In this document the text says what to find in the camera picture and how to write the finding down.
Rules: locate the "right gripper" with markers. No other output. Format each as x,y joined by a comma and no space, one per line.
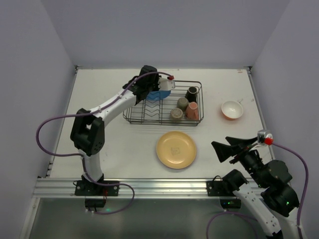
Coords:
238,154

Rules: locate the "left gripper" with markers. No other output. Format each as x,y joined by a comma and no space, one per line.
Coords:
151,87

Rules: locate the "blue plate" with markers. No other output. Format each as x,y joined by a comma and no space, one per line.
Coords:
158,95

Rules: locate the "orange white bowl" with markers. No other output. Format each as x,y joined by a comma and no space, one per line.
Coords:
232,110

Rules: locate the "yellow plate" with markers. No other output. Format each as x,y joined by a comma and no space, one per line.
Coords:
176,150

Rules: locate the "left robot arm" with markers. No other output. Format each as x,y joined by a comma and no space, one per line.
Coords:
88,131

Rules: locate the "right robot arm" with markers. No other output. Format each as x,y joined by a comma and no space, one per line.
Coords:
279,210

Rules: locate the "speckled grey cup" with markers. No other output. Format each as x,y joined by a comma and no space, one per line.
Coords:
176,114

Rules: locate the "grey-green cup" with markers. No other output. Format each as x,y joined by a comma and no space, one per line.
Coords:
182,103

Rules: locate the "pink cup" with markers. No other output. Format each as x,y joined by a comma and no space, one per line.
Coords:
191,111

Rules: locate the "black cup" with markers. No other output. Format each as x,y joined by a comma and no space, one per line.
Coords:
191,94

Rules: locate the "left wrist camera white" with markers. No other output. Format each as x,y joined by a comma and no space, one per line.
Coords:
165,84

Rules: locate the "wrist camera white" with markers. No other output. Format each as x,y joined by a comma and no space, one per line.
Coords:
165,84
264,138

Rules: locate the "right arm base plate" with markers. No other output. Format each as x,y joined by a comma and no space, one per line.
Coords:
224,187

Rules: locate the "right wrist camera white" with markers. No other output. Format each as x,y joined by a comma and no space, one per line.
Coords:
264,138

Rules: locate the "black wire dish rack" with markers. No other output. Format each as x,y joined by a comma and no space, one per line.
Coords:
158,112

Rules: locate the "aluminium rail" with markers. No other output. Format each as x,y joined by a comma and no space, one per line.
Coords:
144,188

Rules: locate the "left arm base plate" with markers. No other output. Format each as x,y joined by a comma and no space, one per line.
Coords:
86,188

